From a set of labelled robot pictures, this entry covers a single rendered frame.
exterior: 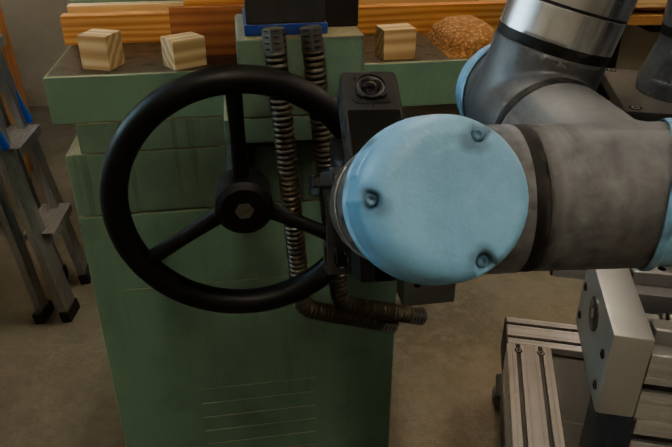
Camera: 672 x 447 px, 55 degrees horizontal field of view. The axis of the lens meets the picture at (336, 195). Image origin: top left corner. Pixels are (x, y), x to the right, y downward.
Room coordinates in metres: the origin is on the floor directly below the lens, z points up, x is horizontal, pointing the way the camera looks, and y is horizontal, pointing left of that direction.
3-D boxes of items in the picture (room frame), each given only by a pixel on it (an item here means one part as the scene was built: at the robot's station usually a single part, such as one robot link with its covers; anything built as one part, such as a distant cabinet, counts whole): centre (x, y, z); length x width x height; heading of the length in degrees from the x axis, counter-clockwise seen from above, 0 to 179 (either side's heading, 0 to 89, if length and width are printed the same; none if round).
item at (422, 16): (0.95, 0.05, 0.92); 0.67 x 0.02 x 0.04; 99
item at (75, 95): (0.84, 0.06, 0.87); 0.61 x 0.30 x 0.06; 99
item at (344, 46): (0.76, 0.05, 0.92); 0.15 x 0.13 x 0.09; 99
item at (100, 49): (0.79, 0.29, 0.92); 0.04 x 0.04 x 0.04; 78
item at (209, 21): (0.85, 0.10, 0.93); 0.24 x 0.01 x 0.06; 99
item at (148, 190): (1.06, 0.17, 0.76); 0.57 x 0.45 x 0.09; 9
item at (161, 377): (1.05, 0.17, 0.36); 0.58 x 0.45 x 0.71; 9
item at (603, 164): (0.31, -0.14, 0.97); 0.11 x 0.11 x 0.08; 5
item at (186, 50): (0.79, 0.19, 0.92); 0.04 x 0.03 x 0.04; 129
